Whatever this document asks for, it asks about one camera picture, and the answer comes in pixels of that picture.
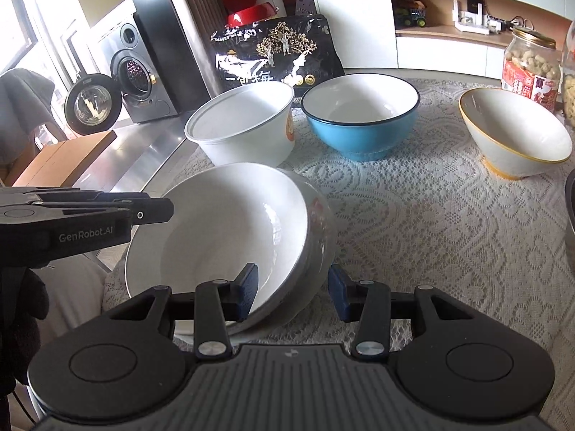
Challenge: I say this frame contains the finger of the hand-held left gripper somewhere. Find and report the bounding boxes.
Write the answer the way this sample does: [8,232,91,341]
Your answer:
[0,187,152,209]
[0,198,175,236]

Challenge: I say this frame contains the white router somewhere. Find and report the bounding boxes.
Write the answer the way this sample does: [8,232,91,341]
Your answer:
[451,0,505,35]

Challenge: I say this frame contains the black printed snack bag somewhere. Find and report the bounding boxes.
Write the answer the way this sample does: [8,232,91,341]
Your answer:
[211,14,346,100]

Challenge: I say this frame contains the grey cloth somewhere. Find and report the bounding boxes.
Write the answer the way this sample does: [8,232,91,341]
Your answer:
[0,68,55,167]

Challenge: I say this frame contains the brown cardboard box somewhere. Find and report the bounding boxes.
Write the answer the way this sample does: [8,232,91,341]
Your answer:
[9,130,118,188]

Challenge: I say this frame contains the peanut jar with red label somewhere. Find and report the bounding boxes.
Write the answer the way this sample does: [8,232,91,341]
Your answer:
[501,26,563,114]

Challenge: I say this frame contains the round washing machine door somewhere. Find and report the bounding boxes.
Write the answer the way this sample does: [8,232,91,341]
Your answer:
[64,74,123,136]

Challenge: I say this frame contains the white bowl with yellow rim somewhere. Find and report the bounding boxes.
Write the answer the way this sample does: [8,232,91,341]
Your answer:
[458,87,574,181]

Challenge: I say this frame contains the person's left hand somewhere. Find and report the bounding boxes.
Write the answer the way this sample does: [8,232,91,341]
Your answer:
[0,267,49,389]

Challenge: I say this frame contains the blue bowl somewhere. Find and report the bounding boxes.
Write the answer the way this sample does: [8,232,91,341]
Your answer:
[301,73,421,162]

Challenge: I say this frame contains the silver washing machine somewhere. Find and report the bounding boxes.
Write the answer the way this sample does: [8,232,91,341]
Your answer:
[96,11,181,125]

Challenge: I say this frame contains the clear jar of shelled peanuts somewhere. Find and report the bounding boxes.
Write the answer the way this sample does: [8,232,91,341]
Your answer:
[561,18,575,127]

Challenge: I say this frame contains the white lace tablecloth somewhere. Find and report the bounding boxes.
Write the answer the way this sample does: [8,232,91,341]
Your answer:
[103,76,575,371]

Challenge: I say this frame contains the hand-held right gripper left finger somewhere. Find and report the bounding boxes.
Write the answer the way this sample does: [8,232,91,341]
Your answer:
[104,263,260,361]

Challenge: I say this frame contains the white shallow plate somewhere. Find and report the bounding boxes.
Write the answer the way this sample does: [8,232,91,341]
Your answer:
[125,162,312,329]

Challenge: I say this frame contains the toy truck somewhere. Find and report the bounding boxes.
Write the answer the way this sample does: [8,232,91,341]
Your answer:
[394,0,427,28]

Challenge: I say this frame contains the white plastic bowl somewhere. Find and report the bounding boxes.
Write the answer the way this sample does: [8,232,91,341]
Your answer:
[184,82,296,168]

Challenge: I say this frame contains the ribbed radiator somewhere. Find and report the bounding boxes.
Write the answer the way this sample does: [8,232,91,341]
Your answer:
[173,0,227,79]

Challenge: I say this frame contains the white wall cabinet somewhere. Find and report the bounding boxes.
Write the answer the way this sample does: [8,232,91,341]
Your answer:
[305,0,575,82]

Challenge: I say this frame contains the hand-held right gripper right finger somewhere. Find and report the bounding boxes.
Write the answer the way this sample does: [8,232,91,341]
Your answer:
[328,264,474,361]

